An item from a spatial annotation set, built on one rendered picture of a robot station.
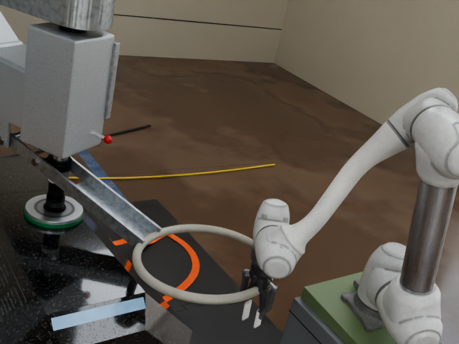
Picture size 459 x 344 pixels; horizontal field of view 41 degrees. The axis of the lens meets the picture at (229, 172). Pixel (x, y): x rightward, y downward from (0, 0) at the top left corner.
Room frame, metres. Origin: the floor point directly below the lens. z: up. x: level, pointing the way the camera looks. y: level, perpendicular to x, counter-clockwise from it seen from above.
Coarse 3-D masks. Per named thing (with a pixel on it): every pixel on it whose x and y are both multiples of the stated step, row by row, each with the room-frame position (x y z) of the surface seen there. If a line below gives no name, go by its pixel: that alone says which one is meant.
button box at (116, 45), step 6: (114, 42) 2.06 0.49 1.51; (114, 48) 2.06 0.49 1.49; (114, 54) 2.05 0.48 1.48; (114, 60) 2.06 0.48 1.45; (114, 66) 2.06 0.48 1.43; (114, 72) 2.07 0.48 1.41; (114, 78) 2.07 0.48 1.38; (108, 84) 2.06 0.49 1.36; (114, 84) 2.07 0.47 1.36; (108, 90) 2.06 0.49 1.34; (108, 96) 2.05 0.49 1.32; (108, 102) 2.05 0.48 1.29; (108, 108) 2.06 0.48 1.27; (108, 114) 2.06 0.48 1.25
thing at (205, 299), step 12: (168, 228) 1.93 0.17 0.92; (180, 228) 1.95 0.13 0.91; (192, 228) 1.97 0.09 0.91; (204, 228) 1.98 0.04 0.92; (216, 228) 1.99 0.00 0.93; (240, 240) 1.95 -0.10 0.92; (252, 240) 1.94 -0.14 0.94; (144, 276) 1.60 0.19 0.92; (156, 288) 1.56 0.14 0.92; (168, 288) 1.55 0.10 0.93; (252, 288) 1.62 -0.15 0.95; (192, 300) 1.52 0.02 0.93; (204, 300) 1.53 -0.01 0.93; (216, 300) 1.53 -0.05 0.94; (228, 300) 1.55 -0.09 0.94; (240, 300) 1.57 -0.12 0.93
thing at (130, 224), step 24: (0, 144) 1.98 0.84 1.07; (24, 144) 1.99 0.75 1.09; (48, 168) 1.94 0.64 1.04; (72, 168) 2.04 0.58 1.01; (72, 192) 1.90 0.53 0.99; (96, 192) 1.98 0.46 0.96; (96, 216) 1.86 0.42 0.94; (120, 216) 1.92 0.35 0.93; (144, 216) 1.92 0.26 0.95; (144, 240) 1.79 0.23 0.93
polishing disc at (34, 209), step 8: (32, 200) 2.01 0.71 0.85; (40, 200) 2.03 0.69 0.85; (72, 200) 2.08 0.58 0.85; (32, 208) 1.96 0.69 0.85; (40, 208) 1.97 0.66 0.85; (72, 208) 2.02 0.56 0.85; (80, 208) 2.04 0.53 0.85; (32, 216) 1.91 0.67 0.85; (40, 216) 1.91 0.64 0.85; (48, 216) 1.93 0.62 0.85; (56, 216) 1.94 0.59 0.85; (64, 216) 1.95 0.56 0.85; (72, 216) 1.96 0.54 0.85; (80, 216) 1.99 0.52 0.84; (48, 224) 1.89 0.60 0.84; (56, 224) 1.90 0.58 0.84; (64, 224) 1.92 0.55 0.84
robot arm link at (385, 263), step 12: (384, 252) 1.77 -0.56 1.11; (396, 252) 1.76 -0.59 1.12; (372, 264) 1.76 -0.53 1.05; (384, 264) 1.73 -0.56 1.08; (396, 264) 1.72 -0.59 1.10; (372, 276) 1.74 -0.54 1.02; (384, 276) 1.71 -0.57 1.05; (360, 288) 1.79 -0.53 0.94; (372, 288) 1.72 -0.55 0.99; (372, 300) 1.71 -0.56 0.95
